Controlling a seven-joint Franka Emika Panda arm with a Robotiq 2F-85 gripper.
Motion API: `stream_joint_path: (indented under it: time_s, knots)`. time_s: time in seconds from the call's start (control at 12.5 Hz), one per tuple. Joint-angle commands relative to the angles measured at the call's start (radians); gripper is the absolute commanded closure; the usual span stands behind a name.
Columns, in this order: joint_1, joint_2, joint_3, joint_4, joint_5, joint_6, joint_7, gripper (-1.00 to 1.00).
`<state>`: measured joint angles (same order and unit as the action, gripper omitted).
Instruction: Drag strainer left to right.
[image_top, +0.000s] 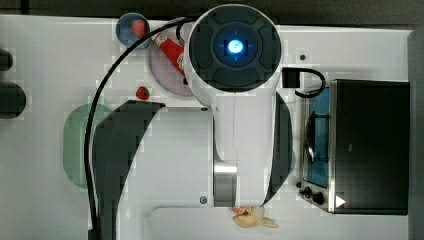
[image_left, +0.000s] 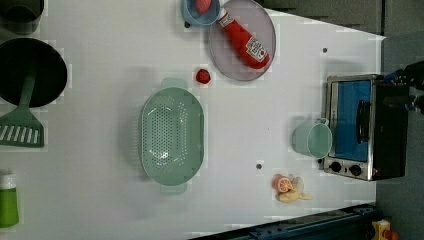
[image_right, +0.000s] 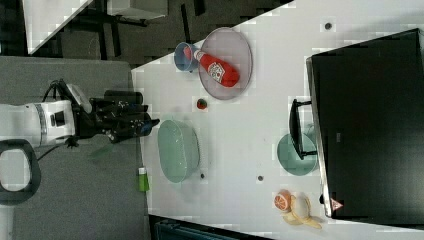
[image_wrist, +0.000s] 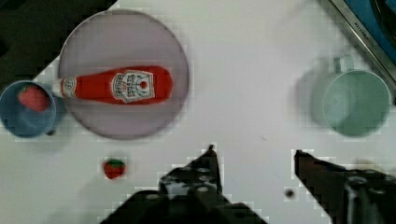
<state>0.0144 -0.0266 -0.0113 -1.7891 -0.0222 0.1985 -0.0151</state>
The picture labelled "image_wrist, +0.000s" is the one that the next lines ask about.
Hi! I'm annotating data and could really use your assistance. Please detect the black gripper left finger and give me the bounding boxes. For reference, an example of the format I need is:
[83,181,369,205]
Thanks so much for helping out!
[100,146,267,224]

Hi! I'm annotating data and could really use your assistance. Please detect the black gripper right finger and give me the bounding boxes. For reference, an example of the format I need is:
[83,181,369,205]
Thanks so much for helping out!
[294,150,396,224]

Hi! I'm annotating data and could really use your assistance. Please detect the red toy strawberry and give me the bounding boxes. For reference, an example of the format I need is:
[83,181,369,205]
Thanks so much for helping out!
[103,159,126,179]

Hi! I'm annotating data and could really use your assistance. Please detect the mint green mug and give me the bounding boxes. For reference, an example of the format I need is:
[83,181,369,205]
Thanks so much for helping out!
[312,55,392,137]

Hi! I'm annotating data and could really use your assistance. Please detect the red ketchup bottle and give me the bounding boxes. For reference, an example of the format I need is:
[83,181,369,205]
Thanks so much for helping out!
[52,65,173,105]

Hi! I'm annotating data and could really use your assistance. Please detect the grey round plate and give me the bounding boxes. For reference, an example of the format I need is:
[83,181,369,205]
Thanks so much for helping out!
[58,9,190,140]

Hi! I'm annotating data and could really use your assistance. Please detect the strawberry in blue cup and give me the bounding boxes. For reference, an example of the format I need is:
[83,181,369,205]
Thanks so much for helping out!
[18,85,50,112]

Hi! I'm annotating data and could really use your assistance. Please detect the blue cup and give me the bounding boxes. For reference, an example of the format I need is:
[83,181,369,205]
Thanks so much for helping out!
[1,80,66,138]

